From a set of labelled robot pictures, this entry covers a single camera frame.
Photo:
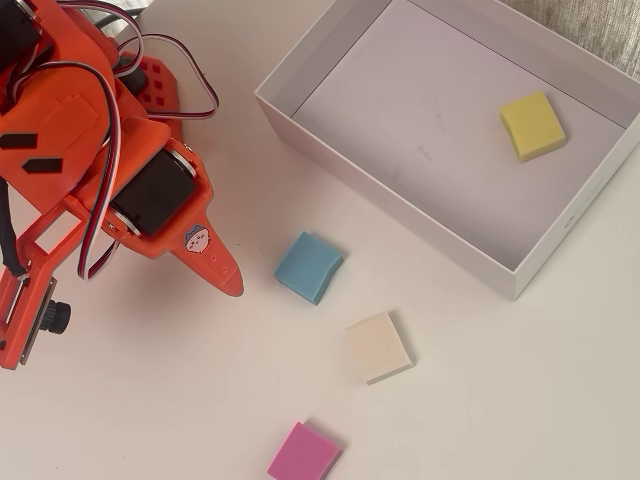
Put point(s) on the pink cuboid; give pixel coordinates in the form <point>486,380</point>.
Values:
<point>302,452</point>

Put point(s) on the cream cuboid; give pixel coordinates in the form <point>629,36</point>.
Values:
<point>377,347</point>

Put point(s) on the yellow cuboid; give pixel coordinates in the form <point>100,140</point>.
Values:
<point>532,125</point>

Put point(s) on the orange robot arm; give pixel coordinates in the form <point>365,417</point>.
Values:
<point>60,120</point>

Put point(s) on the white cardboard bin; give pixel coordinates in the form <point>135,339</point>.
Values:
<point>425,125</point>

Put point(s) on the wrist camera with orange bracket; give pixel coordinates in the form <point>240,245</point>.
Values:
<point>30,320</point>

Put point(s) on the orange gripper black servo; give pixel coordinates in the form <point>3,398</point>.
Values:
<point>152,192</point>

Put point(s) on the orange robot base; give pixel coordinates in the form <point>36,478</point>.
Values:
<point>165,95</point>

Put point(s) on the blue cuboid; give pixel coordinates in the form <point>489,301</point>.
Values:
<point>305,267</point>

